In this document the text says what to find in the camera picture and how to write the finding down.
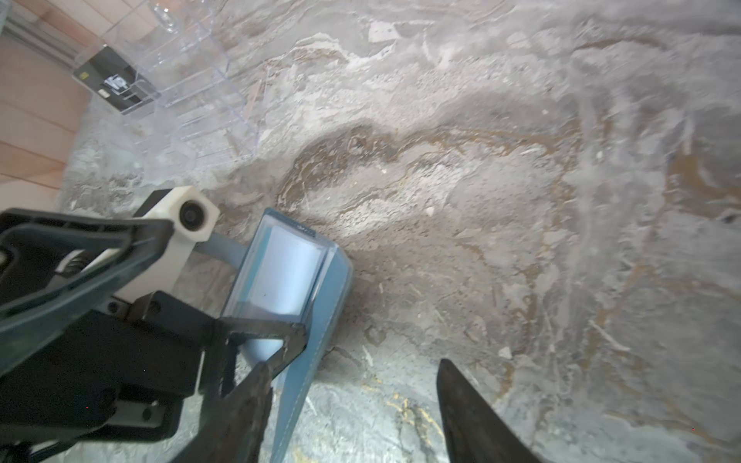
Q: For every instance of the black card in stand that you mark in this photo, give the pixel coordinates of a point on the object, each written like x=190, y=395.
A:
x=109, y=76

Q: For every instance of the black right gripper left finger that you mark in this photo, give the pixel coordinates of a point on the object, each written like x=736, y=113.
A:
x=234, y=433

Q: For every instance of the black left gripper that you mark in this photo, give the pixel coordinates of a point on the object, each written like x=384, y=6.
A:
x=110, y=377

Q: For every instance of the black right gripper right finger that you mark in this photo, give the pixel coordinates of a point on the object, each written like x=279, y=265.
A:
x=473, y=431

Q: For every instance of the clear acrylic card stand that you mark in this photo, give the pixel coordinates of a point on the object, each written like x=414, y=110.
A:
x=202, y=117

